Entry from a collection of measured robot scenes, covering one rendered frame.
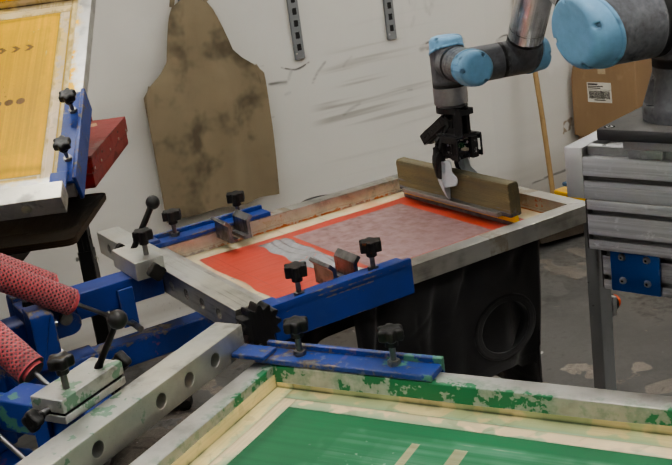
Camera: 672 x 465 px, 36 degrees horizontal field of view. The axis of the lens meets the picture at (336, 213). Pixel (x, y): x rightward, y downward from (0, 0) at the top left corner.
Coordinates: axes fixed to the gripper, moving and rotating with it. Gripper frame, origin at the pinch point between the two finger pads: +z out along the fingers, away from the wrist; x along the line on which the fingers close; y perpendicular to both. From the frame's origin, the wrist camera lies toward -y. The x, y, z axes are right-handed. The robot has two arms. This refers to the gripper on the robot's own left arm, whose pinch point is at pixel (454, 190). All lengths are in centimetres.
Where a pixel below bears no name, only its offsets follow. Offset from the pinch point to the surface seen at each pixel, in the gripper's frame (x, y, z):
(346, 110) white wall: 96, -200, 21
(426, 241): -17.4, 11.6, 4.9
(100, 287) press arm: -85, 3, -4
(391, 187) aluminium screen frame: -0.3, -25.2, 3.3
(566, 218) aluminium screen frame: 5.9, 29.4, 2.7
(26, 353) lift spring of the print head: -106, 31, -7
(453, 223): -6.2, 6.7, 4.9
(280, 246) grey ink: -40.0, -11.7, 4.5
